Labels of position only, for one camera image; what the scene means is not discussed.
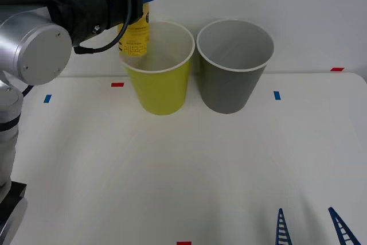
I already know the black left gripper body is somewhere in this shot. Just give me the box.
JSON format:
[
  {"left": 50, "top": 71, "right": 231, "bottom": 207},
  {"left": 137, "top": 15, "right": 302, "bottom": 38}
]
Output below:
[{"left": 104, "top": 0, "right": 145, "bottom": 31}]

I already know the yellow bottle with black cap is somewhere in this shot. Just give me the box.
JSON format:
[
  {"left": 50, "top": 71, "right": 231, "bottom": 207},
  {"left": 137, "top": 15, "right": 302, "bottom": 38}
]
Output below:
[{"left": 117, "top": 0, "right": 151, "bottom": 58}]

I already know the yellow-green plastic bin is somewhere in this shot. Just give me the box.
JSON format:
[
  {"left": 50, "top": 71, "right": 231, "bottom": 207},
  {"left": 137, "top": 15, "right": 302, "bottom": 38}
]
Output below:
[{"left": 118, "top": 21, "right": 196, "bottom": 116}]

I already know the grey plastic bin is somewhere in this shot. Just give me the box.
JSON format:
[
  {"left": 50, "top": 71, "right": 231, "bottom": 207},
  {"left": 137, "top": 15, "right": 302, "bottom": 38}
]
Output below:
[{"left": 196, "top": 18, "right": 275, "bottom": 115}]

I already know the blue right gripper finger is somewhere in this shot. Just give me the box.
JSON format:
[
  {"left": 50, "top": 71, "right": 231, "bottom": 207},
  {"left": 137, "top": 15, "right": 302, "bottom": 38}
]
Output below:
[
  {"left": 275, "top": 208, "right": 294, "bottom": 245},
  {"left": 328, "top": 207, "right": 362, "bottom": 245}
]

